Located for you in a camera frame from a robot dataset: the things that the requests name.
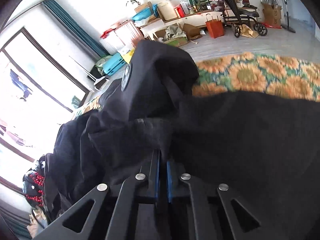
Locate sunflower pattern tablecloth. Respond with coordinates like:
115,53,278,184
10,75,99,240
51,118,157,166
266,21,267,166
73,49,319,125

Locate teal plastic basin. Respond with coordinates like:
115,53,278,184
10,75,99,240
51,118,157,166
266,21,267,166
132,7,153,22

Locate open cardboard box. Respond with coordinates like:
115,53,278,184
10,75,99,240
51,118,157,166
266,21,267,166
153,24,202,47

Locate black jacket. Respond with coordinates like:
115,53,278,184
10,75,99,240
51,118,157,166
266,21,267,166
43,39,320,240

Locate red berry branches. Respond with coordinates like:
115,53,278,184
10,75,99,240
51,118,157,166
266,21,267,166
23,171,44,208

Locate orange paper bag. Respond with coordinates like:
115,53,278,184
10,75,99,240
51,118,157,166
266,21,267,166
206,14,225,38

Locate beige plastic bucket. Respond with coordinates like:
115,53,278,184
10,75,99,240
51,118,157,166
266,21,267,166
157,0,178,22

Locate dark teal curtain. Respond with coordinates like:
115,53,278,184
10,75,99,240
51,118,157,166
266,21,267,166
42,0,110,57

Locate blue plastic crate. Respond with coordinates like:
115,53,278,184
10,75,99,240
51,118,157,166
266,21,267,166
103,53,126,76

